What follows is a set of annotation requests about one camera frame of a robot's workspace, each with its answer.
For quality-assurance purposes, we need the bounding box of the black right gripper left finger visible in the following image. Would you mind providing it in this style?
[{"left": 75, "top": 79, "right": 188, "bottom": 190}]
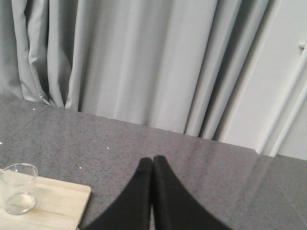
[{"left": 86, "top": 158, "right": 153, "bottom": 230}]

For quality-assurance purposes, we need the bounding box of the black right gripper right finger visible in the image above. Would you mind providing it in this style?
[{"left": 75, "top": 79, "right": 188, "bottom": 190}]
[{"left": 153, "top": 155, "right": 230, "bottom": 230}]

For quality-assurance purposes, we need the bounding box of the small glass beaker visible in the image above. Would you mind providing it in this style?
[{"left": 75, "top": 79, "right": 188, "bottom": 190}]
[{"left": 0, "top": 163, "right": 38, "bottom": 215}]

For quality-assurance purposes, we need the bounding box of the wooden cutting board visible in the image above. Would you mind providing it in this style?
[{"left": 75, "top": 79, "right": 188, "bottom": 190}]
[{"left": 0, "top": 176, "right": 91, "bottom": 230}]

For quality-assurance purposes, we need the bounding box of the grey curtain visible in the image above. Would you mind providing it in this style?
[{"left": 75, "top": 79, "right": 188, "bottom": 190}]
[{"left": 0, "top": 0, "right": 271, "bottom": 139}]

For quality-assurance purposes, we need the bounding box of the white wall pipe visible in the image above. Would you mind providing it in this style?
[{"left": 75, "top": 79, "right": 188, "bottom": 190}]
[
  {"left": 269, "top": 83, "right": 307, "bottom": 157},
  {"left": 256, "top": 41, "right": 307, "bottom": 154}
]

